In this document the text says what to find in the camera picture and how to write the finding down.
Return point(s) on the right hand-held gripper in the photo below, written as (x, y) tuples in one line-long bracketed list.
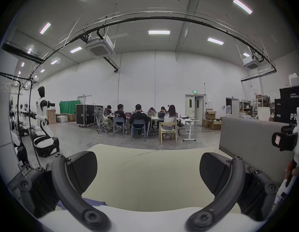
[(288, 139)]

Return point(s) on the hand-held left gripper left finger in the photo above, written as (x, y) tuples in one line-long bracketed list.
[(67, 192)]

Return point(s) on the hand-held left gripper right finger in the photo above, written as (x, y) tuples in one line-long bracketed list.
[(232, 190)]

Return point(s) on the person's right hand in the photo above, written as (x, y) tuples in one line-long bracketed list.
[(294, 170)]

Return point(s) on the stack of black cases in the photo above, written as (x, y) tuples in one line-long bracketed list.
[(290, 105)]

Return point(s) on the grey padded headboard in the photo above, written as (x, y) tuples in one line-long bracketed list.
[(248, 139)]

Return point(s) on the metal shelf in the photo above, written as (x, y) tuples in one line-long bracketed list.
[(254, 105)]

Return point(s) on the open brown cartons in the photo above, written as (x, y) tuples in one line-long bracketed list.
[(212, 121)]

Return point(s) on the stack of brown cartons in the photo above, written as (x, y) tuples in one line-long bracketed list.
[(61, 116)]

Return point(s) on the white and black humanoid robot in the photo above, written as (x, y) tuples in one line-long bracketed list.
[(41, 119), (15, 134)]

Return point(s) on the white table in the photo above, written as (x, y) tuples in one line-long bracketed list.
[(189, 123)]

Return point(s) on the white office chair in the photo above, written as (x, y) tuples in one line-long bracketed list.
[(99, 118)]

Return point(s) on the black wheeled flight case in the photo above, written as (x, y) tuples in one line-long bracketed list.
[(87, 113)]

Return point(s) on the grey plastic chair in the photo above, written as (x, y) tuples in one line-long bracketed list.
[(119, 124)]

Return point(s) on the green curtain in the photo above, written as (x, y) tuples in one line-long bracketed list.
[(68, 106)]

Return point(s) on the wooden chair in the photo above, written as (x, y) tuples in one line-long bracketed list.
[(167, 130)]

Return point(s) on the pale double door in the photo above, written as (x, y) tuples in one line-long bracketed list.
[(194, 106)]

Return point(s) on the blue plastic chair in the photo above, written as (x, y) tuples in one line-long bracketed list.
[(139, 129)]

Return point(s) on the group of people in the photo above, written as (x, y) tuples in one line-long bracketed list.
[(139, 116)]

